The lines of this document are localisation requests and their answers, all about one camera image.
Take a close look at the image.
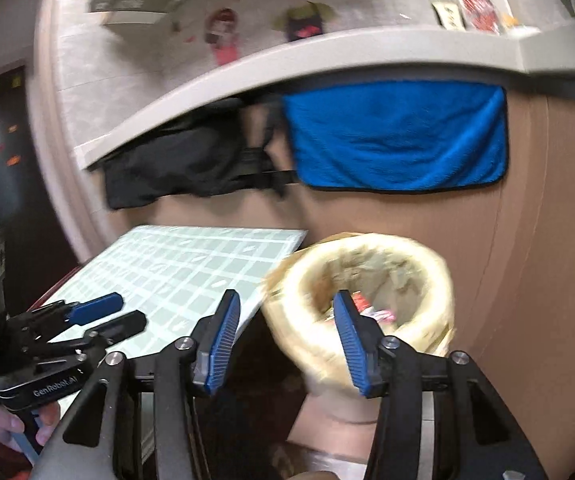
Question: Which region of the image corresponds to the person's left hand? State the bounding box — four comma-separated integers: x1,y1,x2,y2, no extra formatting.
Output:
0,403,61,453

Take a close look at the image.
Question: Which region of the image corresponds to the small red snack packet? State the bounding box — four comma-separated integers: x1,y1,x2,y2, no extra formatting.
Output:
351,292,396,325

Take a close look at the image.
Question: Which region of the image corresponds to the green checked table mat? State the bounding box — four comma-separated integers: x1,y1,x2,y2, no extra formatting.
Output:
48,226,306,359

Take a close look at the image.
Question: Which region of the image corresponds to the wooden stool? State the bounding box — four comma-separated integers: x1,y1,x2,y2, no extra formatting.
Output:
286,391,381,479

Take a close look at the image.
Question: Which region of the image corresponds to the dark door with magnets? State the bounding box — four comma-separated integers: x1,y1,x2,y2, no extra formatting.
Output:
0,67,78,315

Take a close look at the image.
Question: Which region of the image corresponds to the black hanging apron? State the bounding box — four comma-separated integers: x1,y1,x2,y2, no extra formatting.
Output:
99,98,296,210

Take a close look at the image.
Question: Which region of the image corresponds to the blue hanging towel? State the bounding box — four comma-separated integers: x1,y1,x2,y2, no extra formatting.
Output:
281,80,510,194

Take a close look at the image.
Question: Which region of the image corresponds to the grey stone countertop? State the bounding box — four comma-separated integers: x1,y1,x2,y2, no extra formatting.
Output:
75,21,575,169

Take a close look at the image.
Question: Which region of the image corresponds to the clear oil bottle yellow label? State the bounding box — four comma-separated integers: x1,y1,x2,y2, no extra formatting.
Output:
431,0,465,32

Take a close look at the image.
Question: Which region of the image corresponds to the bottle of red chillies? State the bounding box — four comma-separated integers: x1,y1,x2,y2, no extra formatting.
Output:
461,0,500,35

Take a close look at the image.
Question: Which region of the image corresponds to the cartoon couple wall sticker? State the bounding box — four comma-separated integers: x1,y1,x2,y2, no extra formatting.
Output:
177,0,394,66

